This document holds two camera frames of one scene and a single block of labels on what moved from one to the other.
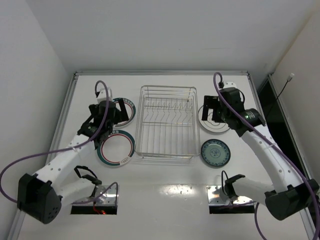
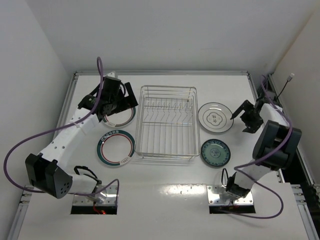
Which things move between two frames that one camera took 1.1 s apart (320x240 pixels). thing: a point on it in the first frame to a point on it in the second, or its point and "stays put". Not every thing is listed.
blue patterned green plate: x=215 y=152 stays put
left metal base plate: x=108 y=199 stays put
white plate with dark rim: x=209 y=125 stays put
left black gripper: x=117 y=113 to x=122 y=103
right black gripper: x=214 y=110 to x=249 y=116
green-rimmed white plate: x=117 y=148 stays put
